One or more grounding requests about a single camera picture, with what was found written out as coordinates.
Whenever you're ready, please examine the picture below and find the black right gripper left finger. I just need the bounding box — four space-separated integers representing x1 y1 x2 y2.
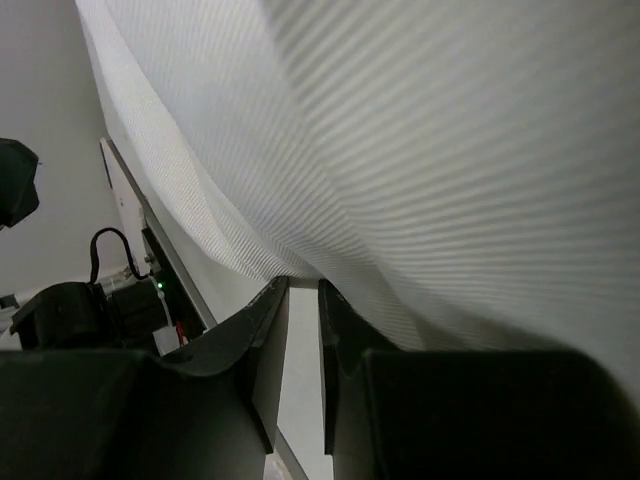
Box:
1 277 289 479

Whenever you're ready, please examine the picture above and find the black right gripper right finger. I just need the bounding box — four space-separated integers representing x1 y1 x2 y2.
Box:
318 281 639 479

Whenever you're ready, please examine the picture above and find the white pleated skirt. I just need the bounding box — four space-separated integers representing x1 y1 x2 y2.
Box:
77 1 639 397

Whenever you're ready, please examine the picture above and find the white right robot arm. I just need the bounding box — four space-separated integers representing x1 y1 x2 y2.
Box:
1 206 639 479

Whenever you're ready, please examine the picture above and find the aluminium table edge rail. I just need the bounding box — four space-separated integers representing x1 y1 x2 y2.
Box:
99 138 217 337

